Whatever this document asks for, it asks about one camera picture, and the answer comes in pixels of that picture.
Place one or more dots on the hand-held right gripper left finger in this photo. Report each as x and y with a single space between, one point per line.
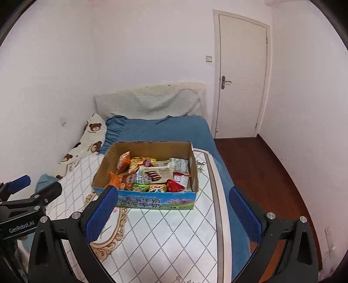
100 215

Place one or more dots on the bear print pillow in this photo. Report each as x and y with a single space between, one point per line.
92 136

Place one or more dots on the white grey snack packet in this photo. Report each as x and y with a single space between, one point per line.
180 164

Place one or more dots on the blue printed cardboard box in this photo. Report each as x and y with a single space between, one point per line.
152 202

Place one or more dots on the white light switch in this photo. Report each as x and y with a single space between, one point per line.
209 58

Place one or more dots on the small pink snack packet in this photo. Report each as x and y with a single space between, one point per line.
148 163

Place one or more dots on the white chocolate wafer box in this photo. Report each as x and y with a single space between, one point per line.
157 174

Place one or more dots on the brown red snack packet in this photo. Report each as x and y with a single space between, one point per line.
128 181

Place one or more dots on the white quilted mat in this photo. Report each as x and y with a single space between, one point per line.
168 239

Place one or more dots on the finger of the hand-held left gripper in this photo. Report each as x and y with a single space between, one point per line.
19 182
53 190

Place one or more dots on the blue bedsheet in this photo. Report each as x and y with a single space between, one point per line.
168 130

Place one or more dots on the red white snack packet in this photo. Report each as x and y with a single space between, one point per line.
180 178

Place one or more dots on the white door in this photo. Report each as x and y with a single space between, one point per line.
242 81

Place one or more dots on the green snack packet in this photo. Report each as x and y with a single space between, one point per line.
140 187

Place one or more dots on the white blue snack packet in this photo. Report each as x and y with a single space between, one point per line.
138 175

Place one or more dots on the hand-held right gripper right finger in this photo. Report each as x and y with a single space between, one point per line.
244 215

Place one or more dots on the grey padded headboard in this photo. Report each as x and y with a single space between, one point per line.
152 102

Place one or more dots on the yellow snack packet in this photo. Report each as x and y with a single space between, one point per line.
138 162

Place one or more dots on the orange snack packet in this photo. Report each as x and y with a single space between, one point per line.
123 162
115 180

